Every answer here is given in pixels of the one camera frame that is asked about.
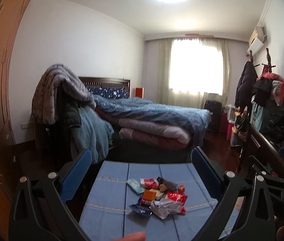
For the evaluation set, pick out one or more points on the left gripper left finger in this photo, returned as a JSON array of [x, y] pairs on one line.
[[39, 210]]

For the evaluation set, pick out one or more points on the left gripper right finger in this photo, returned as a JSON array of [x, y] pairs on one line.
[[226, 187]]

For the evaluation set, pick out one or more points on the white paper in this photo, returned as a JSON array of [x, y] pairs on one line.
[[165, 207]]

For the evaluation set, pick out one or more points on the blue snack wrapper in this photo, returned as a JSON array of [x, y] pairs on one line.
[[142, 207]]

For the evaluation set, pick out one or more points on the person's right hand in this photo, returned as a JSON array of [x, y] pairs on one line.
[[279, 224]]

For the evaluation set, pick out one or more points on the person's left hand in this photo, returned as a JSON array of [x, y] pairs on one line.
[[137, 236]]

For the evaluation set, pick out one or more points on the dark wooden dresser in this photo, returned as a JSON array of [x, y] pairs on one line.
[[259, 156]]

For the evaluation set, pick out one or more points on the orange peel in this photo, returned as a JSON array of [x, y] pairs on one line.
[[181, 189]]

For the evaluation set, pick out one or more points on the red snack bag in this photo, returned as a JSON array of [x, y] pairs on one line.
[[177, 197]]

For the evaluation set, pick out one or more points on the dark brown carton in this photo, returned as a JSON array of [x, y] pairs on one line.
[[171, 187]]

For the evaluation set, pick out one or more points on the crumpled brown paper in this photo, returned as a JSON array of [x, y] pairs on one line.
[[162, 188]]

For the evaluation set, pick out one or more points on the black suitcase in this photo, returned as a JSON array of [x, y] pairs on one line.
[[215, 109]]

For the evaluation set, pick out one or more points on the blue striped tablecloth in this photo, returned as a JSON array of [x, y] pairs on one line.
[[113, 209]]

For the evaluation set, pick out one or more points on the white cream box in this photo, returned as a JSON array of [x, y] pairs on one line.
[[159, 194]]

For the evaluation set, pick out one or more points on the blue duvet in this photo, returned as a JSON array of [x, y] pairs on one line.
[[195, 121]]

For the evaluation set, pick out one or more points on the red white packet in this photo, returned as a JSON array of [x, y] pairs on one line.
[[149, 183]]

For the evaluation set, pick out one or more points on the orange box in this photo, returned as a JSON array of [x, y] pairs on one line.
[[149, 195]]

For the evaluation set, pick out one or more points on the pile of clothes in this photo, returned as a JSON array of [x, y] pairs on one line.
[[267, 115]]

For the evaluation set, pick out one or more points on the black hanging jacket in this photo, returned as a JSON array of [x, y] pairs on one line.
[[245, 85]]

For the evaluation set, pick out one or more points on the teal tissue pack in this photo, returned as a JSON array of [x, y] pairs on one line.
[[135, 186]]

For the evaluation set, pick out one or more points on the pink maroon folded quilt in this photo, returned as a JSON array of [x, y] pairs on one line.
[[150, 133]]

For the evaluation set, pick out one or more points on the teal blanket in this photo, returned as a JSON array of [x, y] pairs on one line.
[[95, 134]]

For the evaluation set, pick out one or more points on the bed with dark headboard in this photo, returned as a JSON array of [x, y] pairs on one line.
[[134, 145]]

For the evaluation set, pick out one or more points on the grey fuzzy blanket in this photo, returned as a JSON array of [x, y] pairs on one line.
[[58, 97]]

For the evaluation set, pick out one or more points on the sheer window curtain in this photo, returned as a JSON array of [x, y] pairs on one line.
[[192, 71]]

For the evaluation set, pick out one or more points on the orange bedside cabinet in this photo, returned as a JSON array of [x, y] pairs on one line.
[[139, 92]]

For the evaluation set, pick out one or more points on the starry blue pillow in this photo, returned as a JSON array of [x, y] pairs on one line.
[[107, 92]]

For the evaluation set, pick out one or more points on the white air conditioner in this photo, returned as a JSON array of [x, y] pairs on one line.
[[256, 40]]

